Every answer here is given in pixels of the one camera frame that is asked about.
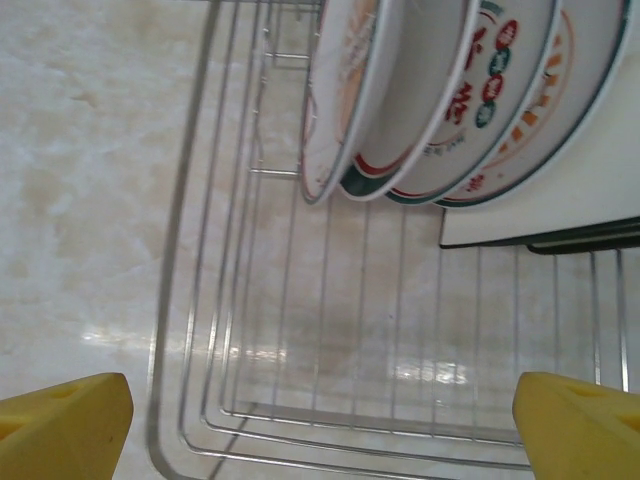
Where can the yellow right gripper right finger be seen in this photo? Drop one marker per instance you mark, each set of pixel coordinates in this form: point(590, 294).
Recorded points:
point(585, 435)

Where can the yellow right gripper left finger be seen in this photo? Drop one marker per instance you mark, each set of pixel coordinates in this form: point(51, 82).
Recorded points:
point(55, 430)

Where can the square white plate black rim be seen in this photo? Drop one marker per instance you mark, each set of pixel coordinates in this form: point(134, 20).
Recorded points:
point(590, 244)
point(550, 210)

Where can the round plate red characters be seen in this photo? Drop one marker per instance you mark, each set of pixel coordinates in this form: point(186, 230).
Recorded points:
point(470, 130)

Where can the round plate orange ray pattern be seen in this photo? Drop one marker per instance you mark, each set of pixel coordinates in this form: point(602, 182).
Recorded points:
point(575, 75)

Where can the round plate red green rim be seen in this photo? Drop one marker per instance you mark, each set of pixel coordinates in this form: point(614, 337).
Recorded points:
point(415, 75)

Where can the round plate orange floral print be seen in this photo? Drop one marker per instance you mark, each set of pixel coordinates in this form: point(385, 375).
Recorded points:
point(340, 65)

